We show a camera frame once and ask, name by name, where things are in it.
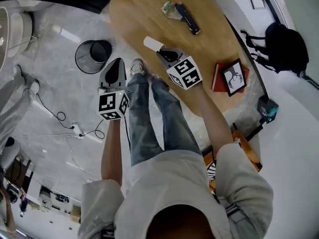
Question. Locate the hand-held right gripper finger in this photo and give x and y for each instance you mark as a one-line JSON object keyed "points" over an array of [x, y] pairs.
{"points": [[178, 51], [162, 59]]}

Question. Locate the round white side table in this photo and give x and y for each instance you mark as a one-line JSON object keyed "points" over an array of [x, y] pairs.
{"points": [[17, 31]]}

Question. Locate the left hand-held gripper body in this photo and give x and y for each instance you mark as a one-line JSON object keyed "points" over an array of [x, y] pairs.
{"points": [[109, 103]]}

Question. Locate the white rectangular block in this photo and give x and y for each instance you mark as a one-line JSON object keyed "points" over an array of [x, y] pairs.
{"points": [[152, 42]]}

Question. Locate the white power strip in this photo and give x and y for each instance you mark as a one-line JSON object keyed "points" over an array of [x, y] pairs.
{"points": [[77, 131]]}

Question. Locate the small green-white carton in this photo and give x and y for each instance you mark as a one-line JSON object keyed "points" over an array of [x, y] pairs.
{"points": [[166, 7]]}

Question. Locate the person's left white sneaker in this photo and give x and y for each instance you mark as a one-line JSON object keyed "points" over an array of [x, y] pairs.
{"points": [[137, 67]]}

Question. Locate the black mesh waste bin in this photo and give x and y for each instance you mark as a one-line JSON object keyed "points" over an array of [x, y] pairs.
{"points": [[84, 63]]}

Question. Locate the person's left forearm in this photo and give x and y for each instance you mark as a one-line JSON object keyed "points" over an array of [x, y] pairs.
{"points": [[112, 153]]}

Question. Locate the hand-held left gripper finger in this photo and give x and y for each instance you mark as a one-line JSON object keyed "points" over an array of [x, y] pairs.
{"points": [[102, 78], [124, 76]]}

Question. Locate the oval wooden table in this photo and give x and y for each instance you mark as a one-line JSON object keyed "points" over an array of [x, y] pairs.
{"points": [[149, 16]]}

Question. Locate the person in white shirt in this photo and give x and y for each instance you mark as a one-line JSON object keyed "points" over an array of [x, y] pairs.
{"points": [[174, 183]]}

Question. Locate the antler print picture frame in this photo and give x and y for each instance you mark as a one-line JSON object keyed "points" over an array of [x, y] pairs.
{"points": [[233, 77]]}

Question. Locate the black backpack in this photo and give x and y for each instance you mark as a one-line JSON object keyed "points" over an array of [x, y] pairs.
{"points": [[284, 46]]}

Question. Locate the thin grey picture frame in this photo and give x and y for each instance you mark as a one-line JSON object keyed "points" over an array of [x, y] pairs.
{"points": [[256, 2]]}

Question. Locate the person's right forearm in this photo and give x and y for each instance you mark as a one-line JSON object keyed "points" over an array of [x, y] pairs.
{"points": [[214, 123]]}

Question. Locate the zebra striped cushion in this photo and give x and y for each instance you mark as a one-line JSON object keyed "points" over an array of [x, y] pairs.
{"points": [[211, 170]]}

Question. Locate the blue jeans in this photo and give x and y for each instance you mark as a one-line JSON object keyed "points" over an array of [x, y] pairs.
{"points": [[144, 123]]}

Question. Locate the grey round stool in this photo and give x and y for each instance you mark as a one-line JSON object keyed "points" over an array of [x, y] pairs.
{"points": [[11, 155]]}

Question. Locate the orange armchair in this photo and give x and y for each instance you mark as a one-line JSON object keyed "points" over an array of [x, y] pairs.
{"points": [[249, 153]]}

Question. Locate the dark wooden side desk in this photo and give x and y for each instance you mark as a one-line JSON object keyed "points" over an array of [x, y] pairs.
{"points": [[20, 175]]}

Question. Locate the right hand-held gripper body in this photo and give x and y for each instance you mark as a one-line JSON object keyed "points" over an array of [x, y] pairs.
{"points": [[184, 71]]}

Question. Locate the black metal stand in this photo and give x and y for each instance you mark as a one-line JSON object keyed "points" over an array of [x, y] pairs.
{"points": [[254, 131]]}

